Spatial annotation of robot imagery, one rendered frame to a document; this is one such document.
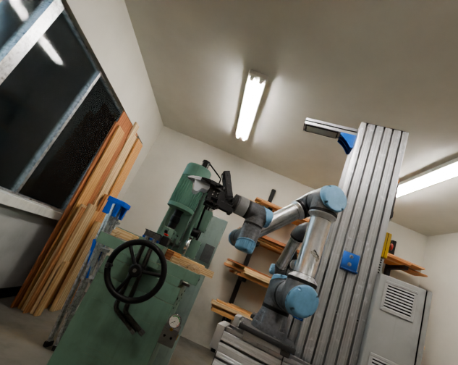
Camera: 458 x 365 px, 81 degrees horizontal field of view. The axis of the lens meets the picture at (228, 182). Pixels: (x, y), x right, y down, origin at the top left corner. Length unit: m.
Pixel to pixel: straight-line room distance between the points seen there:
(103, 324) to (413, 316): 1.42
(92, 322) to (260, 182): 3.25
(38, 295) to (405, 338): 2.76
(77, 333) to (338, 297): 1.27
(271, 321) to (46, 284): 2.27
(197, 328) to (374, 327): 3.01
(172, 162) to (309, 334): 3.47
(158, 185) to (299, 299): 3.47
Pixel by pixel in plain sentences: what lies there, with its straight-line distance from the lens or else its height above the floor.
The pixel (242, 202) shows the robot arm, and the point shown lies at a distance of 1.02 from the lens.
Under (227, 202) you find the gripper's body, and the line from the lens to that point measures 1.03.
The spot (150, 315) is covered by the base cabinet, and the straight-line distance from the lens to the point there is 1.57.
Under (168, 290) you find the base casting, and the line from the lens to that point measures 1.55.
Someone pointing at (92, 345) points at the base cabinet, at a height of 0.40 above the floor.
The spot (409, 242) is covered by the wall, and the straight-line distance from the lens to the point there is 5.13.
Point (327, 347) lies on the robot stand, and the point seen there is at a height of 0.85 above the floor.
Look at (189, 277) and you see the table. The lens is 1.53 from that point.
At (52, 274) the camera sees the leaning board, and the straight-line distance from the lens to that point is 3.01.
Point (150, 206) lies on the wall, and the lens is 4.21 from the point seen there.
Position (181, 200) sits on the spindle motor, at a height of 1.25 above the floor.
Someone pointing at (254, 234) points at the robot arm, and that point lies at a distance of 1.03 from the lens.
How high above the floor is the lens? 0.96
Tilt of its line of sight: 17 degrees up
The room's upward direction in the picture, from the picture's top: 24 degrees clockwise
